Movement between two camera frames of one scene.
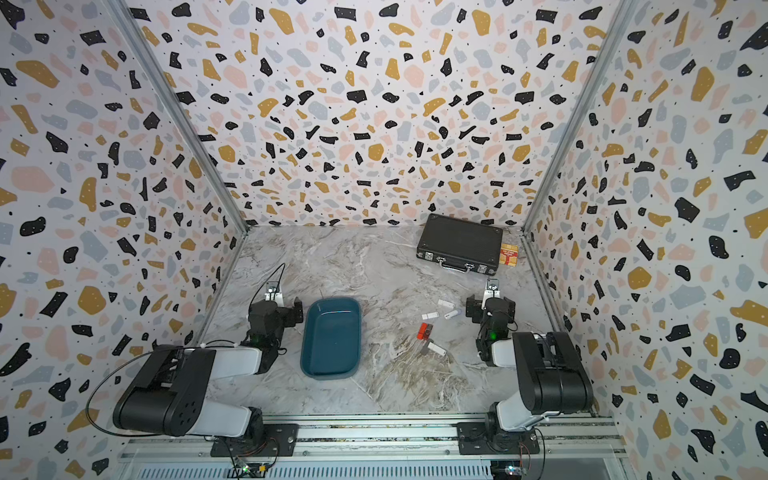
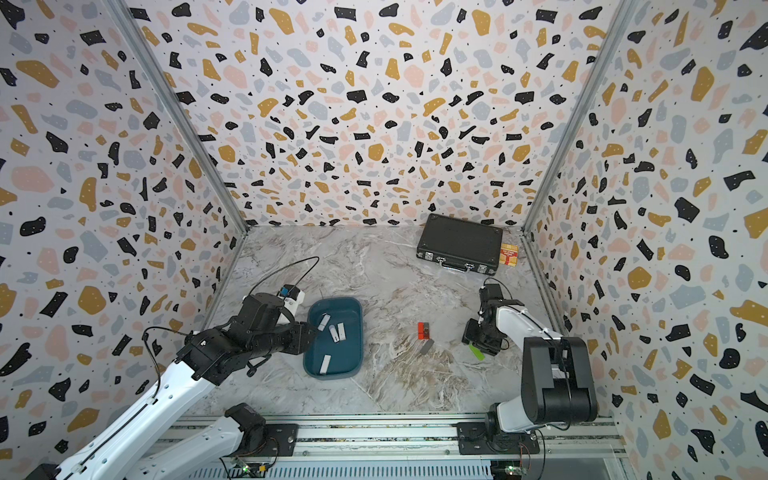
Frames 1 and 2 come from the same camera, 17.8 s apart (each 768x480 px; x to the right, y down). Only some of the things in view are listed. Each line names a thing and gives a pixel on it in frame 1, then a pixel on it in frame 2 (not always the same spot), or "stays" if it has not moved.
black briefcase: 461,245 stays
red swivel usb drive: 424,331 stays
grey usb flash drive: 425,347 stays
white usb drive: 434,347 -> 325,364
